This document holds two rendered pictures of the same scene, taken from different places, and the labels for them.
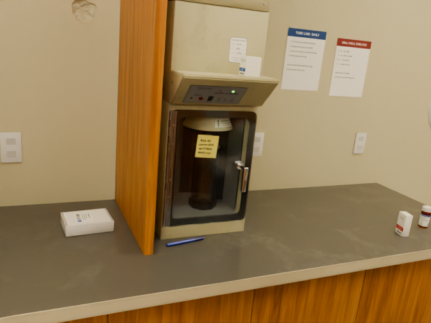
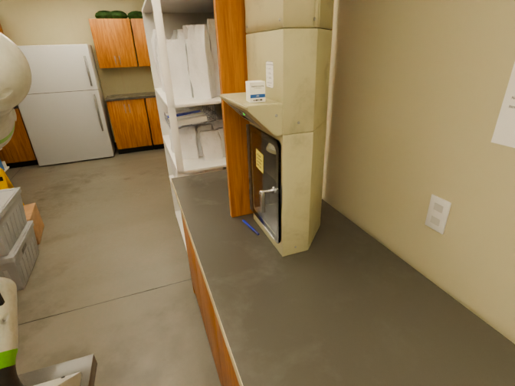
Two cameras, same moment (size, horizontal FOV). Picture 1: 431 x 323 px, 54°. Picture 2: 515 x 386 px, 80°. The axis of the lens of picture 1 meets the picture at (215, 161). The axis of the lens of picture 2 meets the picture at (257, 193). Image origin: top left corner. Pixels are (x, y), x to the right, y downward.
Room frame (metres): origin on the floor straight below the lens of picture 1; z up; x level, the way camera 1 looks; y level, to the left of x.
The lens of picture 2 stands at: (1.44, -1.09, 1.66)
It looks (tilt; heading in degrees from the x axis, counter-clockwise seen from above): 25 degrees down; 95
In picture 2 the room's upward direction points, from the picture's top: 2 degrees counter-clockwise
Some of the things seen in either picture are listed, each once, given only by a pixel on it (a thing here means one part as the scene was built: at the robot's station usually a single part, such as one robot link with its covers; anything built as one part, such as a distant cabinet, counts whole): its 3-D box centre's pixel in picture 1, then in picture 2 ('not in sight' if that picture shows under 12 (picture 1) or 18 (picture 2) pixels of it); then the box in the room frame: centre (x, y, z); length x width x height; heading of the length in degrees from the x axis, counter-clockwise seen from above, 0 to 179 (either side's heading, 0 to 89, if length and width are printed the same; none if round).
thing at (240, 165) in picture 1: (242, 177); (267, 200); (1.38, -0.10, 1.17); 0.05 x 0.03 x 0.10; 25
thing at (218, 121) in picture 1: (210, 168); (263, 181); (1.37, 0.01, 1.19); 0.30 x 0.01 x 0.40; 115
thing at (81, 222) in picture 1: (86, 221); not in sight; (1.35, 0.43, 0.96); 0.16 x 0.12 x 0.04; 119
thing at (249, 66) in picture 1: (249, 66); (255, 91); (1.36, -0.08, 1.54); 0.05 x 0.05 x 0.06; 20
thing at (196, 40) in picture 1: (199, 122); (294, 143); (1.49, 0.07, 1.33); 0.32 x 0.25 x 0.77; 115
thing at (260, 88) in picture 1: (224, 91); (247, 112); (1.32, -0.01, 1.46); 0.32 x 0.11 x 0.10; 115
